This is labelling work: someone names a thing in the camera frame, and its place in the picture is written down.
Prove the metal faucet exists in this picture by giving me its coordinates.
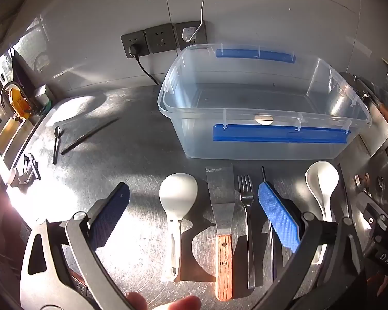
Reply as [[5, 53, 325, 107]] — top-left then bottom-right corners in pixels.
[[0, 81, 28, 110]]

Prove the small metal spoon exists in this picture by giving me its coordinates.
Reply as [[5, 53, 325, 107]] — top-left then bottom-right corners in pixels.
[[53, 126, 63, 164]]

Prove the metal fork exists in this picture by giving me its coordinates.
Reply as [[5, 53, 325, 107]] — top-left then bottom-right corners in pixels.
[[237, 174, 257, 289]]

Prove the small metal box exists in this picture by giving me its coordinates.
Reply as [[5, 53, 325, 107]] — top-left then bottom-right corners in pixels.
[[32, 84, 54, 115]]

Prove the grey wall socket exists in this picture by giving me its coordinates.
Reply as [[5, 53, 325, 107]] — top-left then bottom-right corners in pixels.
[[175, 21, 208, 50], [145, 26, 177, 54], [121, 30, 149, 59]]

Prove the black power plug cable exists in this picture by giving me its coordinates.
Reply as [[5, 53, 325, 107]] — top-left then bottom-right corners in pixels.
[[129, 43, 160, 85]]

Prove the wooden handled metal spatula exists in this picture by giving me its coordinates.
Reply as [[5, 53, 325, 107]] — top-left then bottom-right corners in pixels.
[[206, 165, 236, 301]]

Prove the person's left hand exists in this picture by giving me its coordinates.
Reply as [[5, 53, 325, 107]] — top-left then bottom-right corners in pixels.
[[127, 292, 202, 310]]

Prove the steel sink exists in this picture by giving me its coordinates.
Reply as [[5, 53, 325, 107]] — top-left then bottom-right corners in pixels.
[[0, 116, 36, 168]]

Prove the clear plastic storage box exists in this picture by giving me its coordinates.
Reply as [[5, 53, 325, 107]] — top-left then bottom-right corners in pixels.
[[158, 43, 373, 160]]

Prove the dark hanging cloth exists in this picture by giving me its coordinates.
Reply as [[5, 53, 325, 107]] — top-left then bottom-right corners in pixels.
[[11, 48, 36, 94]]

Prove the white ceramic soup spoon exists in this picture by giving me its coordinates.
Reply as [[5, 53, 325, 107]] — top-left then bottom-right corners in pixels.
[[305, 161, 339, 264]]

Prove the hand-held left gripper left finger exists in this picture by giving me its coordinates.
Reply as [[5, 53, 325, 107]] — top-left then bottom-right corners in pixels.
[[19, 182, 139, 310]]

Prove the white charger cable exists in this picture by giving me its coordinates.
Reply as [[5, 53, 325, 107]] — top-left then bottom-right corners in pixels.
[[188, 0, 206, 41]]

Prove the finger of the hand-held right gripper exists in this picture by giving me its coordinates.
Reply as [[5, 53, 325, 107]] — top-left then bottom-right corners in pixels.
[[356, 192, 388, 233]]

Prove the white plastic rice spoon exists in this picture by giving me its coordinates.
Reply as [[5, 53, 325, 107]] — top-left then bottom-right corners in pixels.
[[158, 173, 198, 281]]

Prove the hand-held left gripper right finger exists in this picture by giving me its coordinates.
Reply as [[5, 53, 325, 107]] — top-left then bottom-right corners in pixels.
[[255, 182, 367, 310]]

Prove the black chopstick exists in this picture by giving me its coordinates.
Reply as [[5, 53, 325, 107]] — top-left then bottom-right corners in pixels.
[[60, 118, 120, 155]]

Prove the yellow bottle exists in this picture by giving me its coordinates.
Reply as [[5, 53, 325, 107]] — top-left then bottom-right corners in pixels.
[[10, 89, 31, 118]]

